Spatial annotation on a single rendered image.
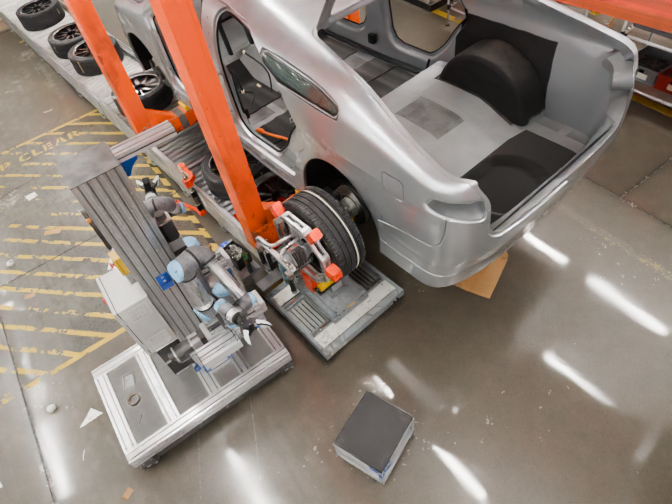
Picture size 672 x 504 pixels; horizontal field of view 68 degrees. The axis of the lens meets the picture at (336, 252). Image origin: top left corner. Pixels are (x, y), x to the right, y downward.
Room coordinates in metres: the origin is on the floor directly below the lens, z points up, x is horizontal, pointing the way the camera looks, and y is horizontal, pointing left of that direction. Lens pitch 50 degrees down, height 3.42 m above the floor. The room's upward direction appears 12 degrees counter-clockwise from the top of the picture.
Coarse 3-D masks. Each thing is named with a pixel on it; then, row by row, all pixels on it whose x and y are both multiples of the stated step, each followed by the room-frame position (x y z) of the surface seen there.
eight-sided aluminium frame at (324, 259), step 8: (280, 216) 2.36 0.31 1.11; (288, 216) 2.34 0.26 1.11; (280, 224) 2.50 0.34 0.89; (304, 224) 2.23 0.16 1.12; (280, 232) 2.45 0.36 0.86; (304, 232) 2.16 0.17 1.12; (288, 240) 2.47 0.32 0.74; (312, 248) 2.10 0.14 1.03; (320, 248) 2.10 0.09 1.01; (320, 256) 2.05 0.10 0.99; (328, 256) 2.06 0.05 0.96; (320, 264) 2.05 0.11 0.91; (328, 264) 2.05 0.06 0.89; (304, 272) 2.27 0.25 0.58; (320, 280) 2.10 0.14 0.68; (328, 280) 2.03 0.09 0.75
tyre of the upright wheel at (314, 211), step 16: (304, 192) 2.50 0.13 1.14; (320, 192) 2.43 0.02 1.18; (288, 208) 2.42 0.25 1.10; (304, 208) 2.31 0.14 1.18; (320, 208) 2.29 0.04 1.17; (336, 208) 2.28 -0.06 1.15; (320, 224) 2.18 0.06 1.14; (336, 224) 2.18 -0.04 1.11; (352, 224) 2.20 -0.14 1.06; (336, 240) 2.11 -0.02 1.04; (336, 256) 2.05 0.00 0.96; (352, 256) 2.08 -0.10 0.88; (320, 272) 2.25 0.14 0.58
